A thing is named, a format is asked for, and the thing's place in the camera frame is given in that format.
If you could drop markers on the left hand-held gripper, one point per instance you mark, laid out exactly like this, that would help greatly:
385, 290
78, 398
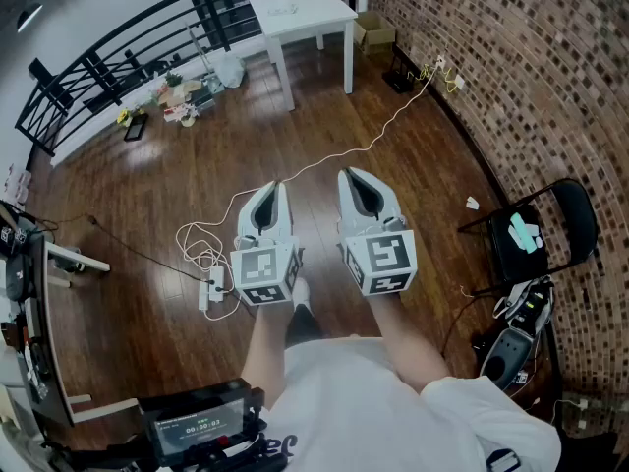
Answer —
258, 266

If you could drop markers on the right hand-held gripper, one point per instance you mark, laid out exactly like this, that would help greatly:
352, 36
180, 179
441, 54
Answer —
385, 258

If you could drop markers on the person's left forearm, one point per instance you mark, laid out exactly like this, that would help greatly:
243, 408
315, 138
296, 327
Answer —
265, 352

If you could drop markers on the person's right forearm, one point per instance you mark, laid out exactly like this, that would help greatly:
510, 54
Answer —
400, 342

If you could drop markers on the person's white shoe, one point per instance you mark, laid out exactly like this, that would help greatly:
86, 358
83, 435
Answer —
301, 290

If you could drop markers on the white power strip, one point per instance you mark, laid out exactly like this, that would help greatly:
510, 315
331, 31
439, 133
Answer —
215, 283

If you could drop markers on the small white paper scrap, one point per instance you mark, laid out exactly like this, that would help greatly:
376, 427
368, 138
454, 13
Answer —
472, 203

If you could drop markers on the person's black trousers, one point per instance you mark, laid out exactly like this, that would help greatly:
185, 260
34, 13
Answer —
302, 325

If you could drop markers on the white flower bunch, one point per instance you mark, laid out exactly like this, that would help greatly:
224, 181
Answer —
189, 115

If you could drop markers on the dark green box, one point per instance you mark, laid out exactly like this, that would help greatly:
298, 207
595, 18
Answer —
202, 100

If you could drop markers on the white plastic bag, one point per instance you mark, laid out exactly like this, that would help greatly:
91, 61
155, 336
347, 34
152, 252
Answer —
230, 71

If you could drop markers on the white plug adapter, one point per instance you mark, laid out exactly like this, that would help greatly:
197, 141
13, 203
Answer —
459, 81

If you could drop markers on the brown paper bag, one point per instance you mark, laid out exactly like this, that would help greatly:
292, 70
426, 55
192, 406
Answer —
179, 91

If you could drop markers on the teal and white packets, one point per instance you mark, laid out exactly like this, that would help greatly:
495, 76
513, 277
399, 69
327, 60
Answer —
522, 231

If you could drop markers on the black flat tablet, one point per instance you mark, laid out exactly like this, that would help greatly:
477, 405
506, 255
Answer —
136, 127

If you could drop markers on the green potted plant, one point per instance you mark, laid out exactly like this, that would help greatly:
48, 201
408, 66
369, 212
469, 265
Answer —
173, 79

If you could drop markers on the yellow flower bunch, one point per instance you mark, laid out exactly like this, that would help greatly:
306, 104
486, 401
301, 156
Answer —
127, 116

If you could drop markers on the open cardboard box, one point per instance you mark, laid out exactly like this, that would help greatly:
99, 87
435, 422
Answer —
374, 32

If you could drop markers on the white square table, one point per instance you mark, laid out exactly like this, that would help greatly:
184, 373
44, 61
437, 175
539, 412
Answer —
300, 17

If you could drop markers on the grey handheld device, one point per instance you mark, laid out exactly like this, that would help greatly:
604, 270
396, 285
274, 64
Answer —
511, 349

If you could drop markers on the black folding chair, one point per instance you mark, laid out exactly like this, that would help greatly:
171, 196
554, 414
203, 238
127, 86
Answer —
575, 224

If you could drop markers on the person's white t-shirt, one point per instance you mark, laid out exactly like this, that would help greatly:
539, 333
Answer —
354, 411

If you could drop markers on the black cabinet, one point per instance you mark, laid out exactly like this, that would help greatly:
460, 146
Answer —
231, 8

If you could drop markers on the black chest-mounted monitor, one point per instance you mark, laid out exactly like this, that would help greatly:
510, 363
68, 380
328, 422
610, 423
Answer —
196, 426

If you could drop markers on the black metal railing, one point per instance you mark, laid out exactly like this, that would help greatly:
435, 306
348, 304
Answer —
88, 59

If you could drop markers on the dark desk with white frame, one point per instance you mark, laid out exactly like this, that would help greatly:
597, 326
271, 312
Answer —
49, 337

